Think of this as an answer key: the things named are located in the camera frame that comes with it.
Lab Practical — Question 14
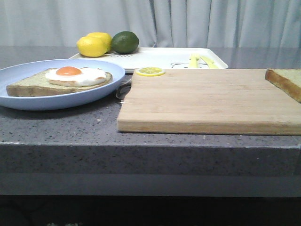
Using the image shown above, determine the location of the fried egg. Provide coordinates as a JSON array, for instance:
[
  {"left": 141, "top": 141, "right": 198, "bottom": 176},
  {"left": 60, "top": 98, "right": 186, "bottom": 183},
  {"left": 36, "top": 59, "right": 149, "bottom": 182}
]
[{"left": 45, "top": 66, "right": 107, "bottom": 87}]

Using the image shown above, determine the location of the bread slice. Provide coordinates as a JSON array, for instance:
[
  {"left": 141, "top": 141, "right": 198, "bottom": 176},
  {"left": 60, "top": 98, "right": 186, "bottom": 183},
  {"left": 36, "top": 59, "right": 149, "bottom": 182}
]
[
  {"left": 6, "top": 68, "right": 113, "bottom": 97},
  {"left": 265, "top": 69, "right": 301, "bottom": 103}
]

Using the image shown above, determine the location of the light blue round plate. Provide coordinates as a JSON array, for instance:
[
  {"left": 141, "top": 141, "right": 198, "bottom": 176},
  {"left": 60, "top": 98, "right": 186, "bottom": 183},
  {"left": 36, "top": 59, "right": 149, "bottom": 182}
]
[{"left": 0, "top": 59, "right": 125, "bottom": 111}]

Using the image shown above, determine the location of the white rectangular tray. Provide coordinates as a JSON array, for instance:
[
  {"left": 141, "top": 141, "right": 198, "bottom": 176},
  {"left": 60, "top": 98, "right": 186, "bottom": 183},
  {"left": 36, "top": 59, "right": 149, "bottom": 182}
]
[{"left": 68, "top": 47, "right": 229, "bottom": 71}]

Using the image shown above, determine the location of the lemon slice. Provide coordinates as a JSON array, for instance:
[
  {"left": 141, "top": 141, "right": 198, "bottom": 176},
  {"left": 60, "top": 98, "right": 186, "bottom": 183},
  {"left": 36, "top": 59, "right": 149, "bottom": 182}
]
[{"left": 135, "top": 67, "right": 165, "bottom": 77}]

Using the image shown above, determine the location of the yellow plastic fork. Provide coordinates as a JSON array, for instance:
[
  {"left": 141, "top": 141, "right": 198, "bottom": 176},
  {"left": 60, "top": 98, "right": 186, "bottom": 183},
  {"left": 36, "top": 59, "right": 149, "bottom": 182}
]
[{"left": 188, "top": 53, "right": 200, "bottom": 68}]

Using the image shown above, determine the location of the green lime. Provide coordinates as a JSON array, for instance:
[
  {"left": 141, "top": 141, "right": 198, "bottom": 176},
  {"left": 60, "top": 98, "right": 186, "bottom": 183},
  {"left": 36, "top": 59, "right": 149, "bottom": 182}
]
[{"left": 111, "top": 31, "right": 139, "bottom": 54}]

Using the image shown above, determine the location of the yellow plastic knife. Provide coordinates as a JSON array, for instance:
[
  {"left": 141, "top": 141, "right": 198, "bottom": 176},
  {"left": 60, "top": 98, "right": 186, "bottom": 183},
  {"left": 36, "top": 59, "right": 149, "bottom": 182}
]
[{"left": 200, "top": 56, "right": 219, "bottom": 69}]

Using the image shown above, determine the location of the wooden cutting board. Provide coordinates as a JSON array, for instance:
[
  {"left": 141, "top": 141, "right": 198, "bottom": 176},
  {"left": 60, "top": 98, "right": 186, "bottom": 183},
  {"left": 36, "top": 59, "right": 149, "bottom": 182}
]
[{"left": 117, "top": 69, "right": 301, "bottom": 136}]

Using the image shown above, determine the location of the rear yellow lemon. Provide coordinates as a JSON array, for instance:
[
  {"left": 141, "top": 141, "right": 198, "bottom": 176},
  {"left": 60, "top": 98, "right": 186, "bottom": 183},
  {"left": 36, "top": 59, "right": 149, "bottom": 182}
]
[{"left": 87, "top": 32, "right": 112, "bottom": 53}]

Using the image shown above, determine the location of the yellow lemon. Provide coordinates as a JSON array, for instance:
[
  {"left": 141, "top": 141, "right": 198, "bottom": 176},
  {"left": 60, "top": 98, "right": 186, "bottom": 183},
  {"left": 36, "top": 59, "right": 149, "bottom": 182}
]
[
  {"left": 87, "top": 32, "right": 112, "bottom": 53},
  {"left": 76, "top": 36, "right": 107, "bottom": 57}
]

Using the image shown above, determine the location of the front yellow lemon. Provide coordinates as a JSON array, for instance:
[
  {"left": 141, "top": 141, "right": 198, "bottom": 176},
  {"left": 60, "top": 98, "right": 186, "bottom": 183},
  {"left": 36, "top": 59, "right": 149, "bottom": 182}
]
[{"left": 76, "top": 36, "right": 107, "bottom": 57}]

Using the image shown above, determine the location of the grey curtain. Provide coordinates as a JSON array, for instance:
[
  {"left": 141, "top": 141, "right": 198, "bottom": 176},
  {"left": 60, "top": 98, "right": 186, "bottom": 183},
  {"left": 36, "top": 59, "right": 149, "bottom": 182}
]
[{"left": 0, "top": 0, "right": 301, "bottom": 48}]

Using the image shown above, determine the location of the metal cutting board handle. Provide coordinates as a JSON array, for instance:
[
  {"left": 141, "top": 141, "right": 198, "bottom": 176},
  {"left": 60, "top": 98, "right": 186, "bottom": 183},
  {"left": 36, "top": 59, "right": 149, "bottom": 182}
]
[{"left": 116, "top": 79, "right": 132, "bottom": 100}]

